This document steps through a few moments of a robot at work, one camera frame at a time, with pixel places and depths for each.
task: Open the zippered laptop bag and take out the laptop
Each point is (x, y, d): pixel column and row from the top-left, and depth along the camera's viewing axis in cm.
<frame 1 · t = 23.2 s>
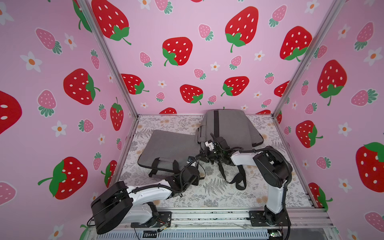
left hand: (198, 172, 85), fingers open
right hand: (194, 158, 88), fingers closed
grey zippered laptop sleeve: (167, 151, 100), point 2 cm above the table
grey laptop bag black strap: (235, 124, 105), point 10 cm above the table

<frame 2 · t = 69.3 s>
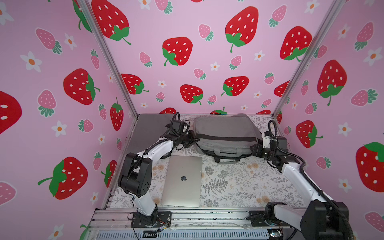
left hand: (202, 138, 89), fingers closed
right hand: (252, 147, 86), fingers open
grey zippered laptop sleeve: (149, 131, 109), point 4 cm above the table
grey laptop bag black strap: (227, 137, 94), point 13 cm above the table

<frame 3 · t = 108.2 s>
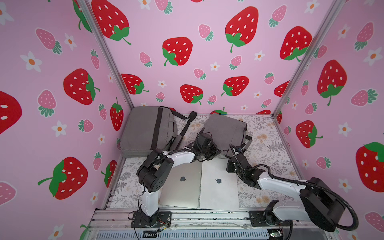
left hand: (224, 150, 89), fingers closed
right hand: (226, 162, 88), fingers closed
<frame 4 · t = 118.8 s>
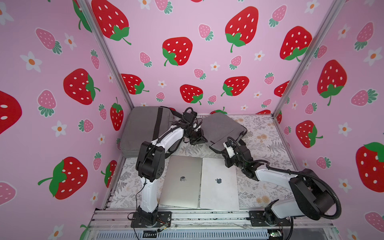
left hand: (209, 140, 90), fingers closed
right hand: (222, 154, 89), fingers closed
